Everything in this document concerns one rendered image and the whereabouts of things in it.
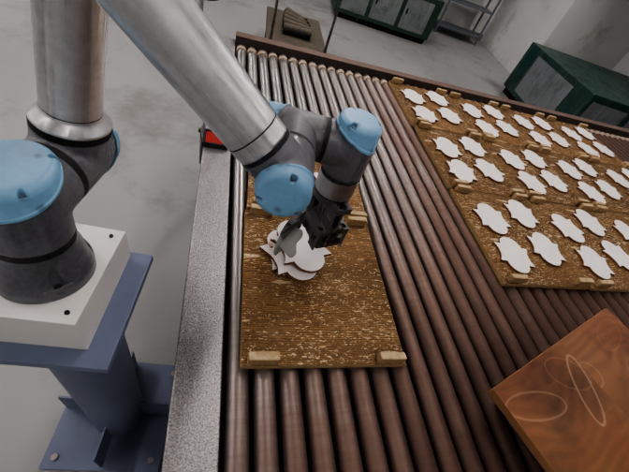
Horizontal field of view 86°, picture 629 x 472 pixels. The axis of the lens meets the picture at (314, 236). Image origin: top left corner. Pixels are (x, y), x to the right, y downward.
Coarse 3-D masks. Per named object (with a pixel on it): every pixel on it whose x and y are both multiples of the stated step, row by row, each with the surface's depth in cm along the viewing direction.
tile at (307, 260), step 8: (304, 232) 82; (304, 240) 81; (304, 248) 79; (320, 248) 80; (296, 256) 77; (304, 256) 78; (312, 256) 78; (320, 256) 79; (328, 256) 81; (288, 264) 76; (296, 264) 76; (304, 264) 76; (312, 264) 77; (320, 264) 77; (304, 272) 76; (312, 272) 76
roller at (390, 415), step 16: (304, 64) 165; (304, 80) 155; (368, 368) 73; (384, 368) 72; (384, 384) 70; (384, 400) 68; (384, 416) 66; (384, 432) 65; (400, 432) 64; (400, 448) 63; (400, 464) 61
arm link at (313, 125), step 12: (276, 108) 52; (288, 108) 53; (288, 120) 50; (300, 120) 51; (312, 120) 53; (324, 120) 53; (300, 132) 48; (312, 132) 51; (324, 132) 53; (324, 144) 53
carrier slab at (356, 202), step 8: (248, 176) 98; (248, 184) 95; (248, 192) 93; (248, 200) 91; (352, 200) 103; (360, 200) 104; (248, 208) 90; (352, 208) 101; (360, 208) 102; (344, 216) 98
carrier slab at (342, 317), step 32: (256, 224) 86; (256, 256) 80; (352, 256) 88; (256, 288) 74; (288, 288) 76; (320, 288) 79; (352, 288) 81; (384, 288) 84; (256, 320) 69; (288, 320) 71; (320, 320) 73; (352, 320) 76; (384, 320) 78; (288, 352) 67; (320, 352) 69; (352, 352) 71
